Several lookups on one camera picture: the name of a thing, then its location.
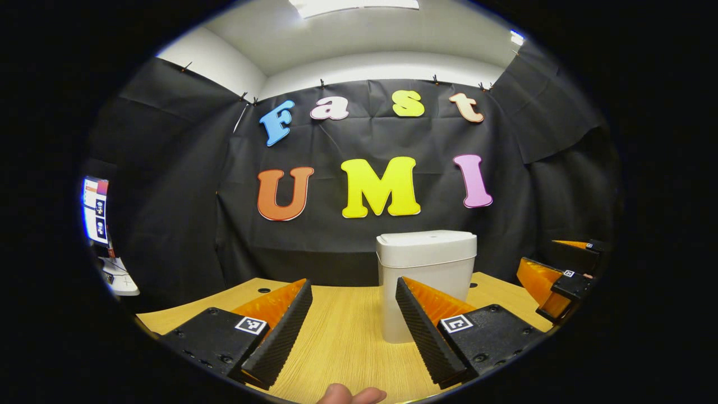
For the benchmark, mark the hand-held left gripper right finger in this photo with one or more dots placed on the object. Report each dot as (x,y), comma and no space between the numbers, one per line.
(426,336)

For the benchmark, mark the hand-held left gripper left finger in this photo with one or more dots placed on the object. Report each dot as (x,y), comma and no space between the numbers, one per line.
(280,336)

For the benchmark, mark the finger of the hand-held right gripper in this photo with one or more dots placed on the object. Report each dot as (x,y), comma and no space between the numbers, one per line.
(578,258)
(572,286)

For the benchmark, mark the white desktop garbage bin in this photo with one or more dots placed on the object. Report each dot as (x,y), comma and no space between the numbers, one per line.
(426,249)

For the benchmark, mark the wooden desktop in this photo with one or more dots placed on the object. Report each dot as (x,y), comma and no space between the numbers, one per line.
(348,348)

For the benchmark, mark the black backdrop cloth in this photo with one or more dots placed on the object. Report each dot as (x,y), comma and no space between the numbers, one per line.
(196,196)

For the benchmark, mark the white side table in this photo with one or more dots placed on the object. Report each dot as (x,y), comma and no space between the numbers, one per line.
(120,280)

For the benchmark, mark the computer monitor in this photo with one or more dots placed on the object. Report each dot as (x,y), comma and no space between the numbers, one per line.
(95,210)

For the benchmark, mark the ceiling light panel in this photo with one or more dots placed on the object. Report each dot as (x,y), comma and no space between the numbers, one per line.
(353,7)

